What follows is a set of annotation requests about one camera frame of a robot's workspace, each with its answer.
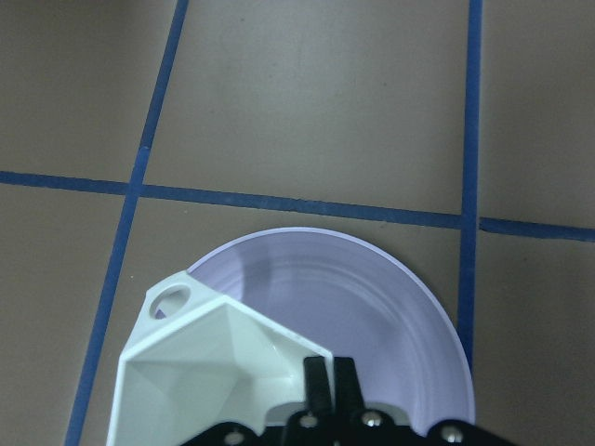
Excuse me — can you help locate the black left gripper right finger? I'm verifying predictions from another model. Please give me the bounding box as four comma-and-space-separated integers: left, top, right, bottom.
334, 357, 365, 413

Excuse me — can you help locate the lavender round plate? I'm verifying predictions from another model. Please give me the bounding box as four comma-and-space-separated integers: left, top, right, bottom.
189, 227, 476, 434

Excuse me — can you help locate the white faceted mug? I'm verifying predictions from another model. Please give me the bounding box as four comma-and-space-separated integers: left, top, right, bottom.
107, 270, 333, 445

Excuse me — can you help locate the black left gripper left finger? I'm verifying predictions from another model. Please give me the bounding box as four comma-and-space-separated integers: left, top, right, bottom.
303, 356, 332, 414

